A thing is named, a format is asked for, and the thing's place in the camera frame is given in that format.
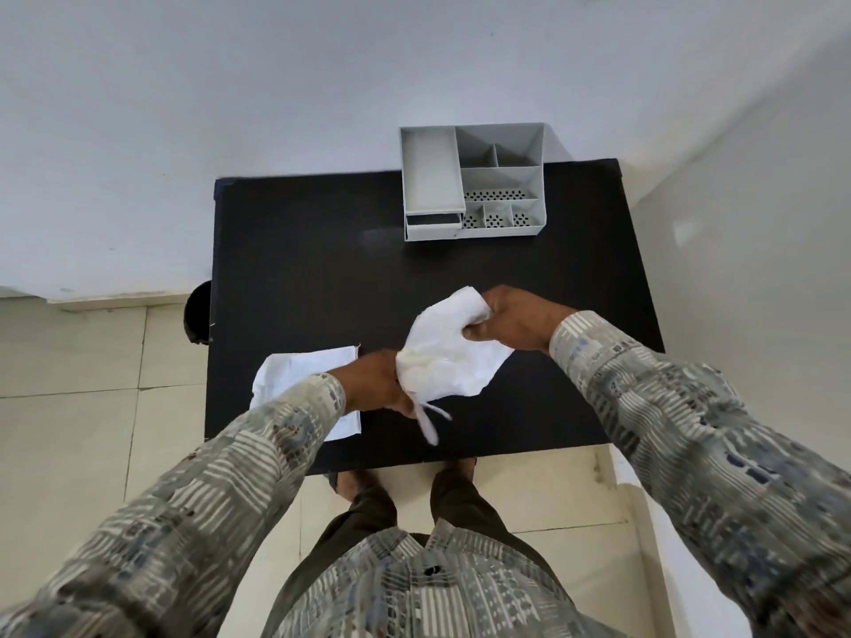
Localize person's right hand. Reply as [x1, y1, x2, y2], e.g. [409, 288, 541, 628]
[461, 286, 577, 357]

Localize person's left hand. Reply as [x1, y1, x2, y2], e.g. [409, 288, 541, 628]
[325, 350, 418, 420]

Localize white cloth pouch with strings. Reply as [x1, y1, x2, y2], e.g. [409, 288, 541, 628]
[395, 286, 516, 447]

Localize person's right forearm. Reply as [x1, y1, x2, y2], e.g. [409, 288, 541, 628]
[549, 311, 851, 638]

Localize person's left forearm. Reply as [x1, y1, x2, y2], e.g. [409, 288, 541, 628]
[0, 373, 348, 638]

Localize person's right sandal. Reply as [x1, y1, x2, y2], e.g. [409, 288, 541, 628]
[432, 456, 479, 487]

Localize person's sandal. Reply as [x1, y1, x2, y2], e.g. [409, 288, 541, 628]
[432, 456, 479, 487]
[327, 467, 381, 503]

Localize person's left sandal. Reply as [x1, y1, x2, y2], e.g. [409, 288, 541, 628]
[327, 467, 381, 503]

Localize white folded cloth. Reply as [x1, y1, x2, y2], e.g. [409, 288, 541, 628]
[249, 345, 363, 443]

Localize person's dark trousers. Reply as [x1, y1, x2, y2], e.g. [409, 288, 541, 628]
[282, 466, 554, 615]

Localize grey plastic desk organizer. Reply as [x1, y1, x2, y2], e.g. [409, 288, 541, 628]
[399, 122, 548, 243]

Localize person's patterned shirt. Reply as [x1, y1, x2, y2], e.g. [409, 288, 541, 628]
[262, 521, 627, 638]

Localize black round stool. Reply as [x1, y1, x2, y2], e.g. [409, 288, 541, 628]
[185, 279, 214, 345]

